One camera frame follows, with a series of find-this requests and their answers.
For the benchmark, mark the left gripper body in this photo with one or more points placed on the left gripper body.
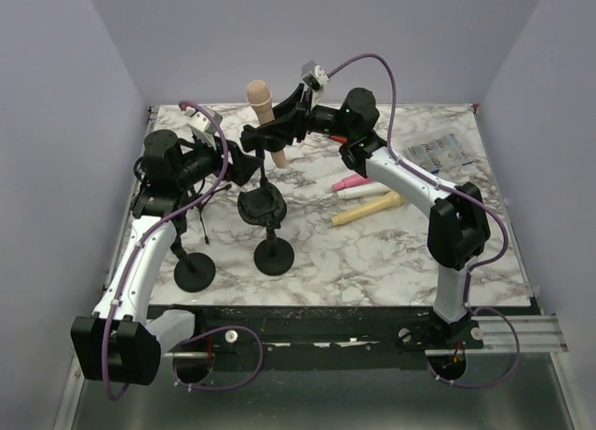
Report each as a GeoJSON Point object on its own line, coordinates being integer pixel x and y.
{"type": "Point", "coordinates": [232, 146]}

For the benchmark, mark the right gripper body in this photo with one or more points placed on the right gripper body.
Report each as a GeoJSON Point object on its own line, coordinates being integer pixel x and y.
{"type": "Point", "coordinates": [307, 116]}

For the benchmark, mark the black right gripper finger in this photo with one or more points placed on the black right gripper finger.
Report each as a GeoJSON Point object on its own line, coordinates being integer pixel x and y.
{"type": "Point", "coordinates": [292, 105]}
{"type": "Point", "coordinates": [281, 132]}

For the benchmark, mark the black tripod shock-mount stand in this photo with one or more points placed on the black tripod shock-mount stand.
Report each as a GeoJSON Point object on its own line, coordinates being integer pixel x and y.
{"type": "Point", "coordinates": [197, 216]}

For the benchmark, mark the peach microphone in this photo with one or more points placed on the peach microphone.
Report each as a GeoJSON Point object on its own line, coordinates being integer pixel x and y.
{"type": "Point", "coordinates": [259, 98]}

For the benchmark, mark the tall black round-base stand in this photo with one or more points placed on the tall black round-base stand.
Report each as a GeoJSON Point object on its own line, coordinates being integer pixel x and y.
{"type": "Point", "coordinates": [263, 206]}

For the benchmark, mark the black shock-mount round-base stand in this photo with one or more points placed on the black shock-mount round-base stand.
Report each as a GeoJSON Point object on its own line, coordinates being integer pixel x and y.
{"type": "Point", "coordinates": [274, 255]}

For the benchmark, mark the pink microphone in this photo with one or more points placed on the pink microphone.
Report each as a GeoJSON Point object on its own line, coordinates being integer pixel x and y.
{"type": "Point", "coordinates": [351, 181]}

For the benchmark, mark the white grey-headed microphone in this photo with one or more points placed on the white grey-headed microphone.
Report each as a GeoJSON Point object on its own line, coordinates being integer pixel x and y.
{"type": "Point", "coordinates": [364, 190]}

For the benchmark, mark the black clip round-base stand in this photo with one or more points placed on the black clip round-base stand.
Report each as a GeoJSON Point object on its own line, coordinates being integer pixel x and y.
{"type": "Point", "coordinates": [194, 271]}

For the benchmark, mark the beige microphone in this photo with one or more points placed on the beige microphone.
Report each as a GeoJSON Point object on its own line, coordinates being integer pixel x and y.
{"type": "Point", "coordinates": [389, 200]}

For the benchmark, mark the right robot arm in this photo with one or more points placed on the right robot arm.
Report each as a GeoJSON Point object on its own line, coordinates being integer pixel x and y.
{"type": "Point", "coordinates": [457, 223]}

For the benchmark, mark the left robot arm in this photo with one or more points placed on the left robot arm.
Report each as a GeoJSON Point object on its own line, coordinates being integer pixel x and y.
{"type": "Point", "coordinates": [118, 342]}

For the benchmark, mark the clear plastic parts box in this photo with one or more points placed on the clear plastic parts box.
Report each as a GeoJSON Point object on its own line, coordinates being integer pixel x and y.
{"type": "Point", "coordinates": [441, 151]}

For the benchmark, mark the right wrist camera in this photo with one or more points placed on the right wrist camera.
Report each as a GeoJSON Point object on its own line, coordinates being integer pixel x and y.
{"type": "Point", "coordinates": [316, 79]}

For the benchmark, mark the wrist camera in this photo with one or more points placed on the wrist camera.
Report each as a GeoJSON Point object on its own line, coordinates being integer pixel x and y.
{"type": "Point", "coordinates": [201, 127]}
{"type": "Point", "coordinates": [316, 79]}

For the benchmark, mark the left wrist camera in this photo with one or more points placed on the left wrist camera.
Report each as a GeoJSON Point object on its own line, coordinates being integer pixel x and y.
{"type": "Point", "coordinates": [201, 127]}

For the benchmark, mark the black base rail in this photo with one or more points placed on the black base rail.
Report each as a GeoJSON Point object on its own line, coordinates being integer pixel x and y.
{"type": "Point", "coordinates": [303, 338]}

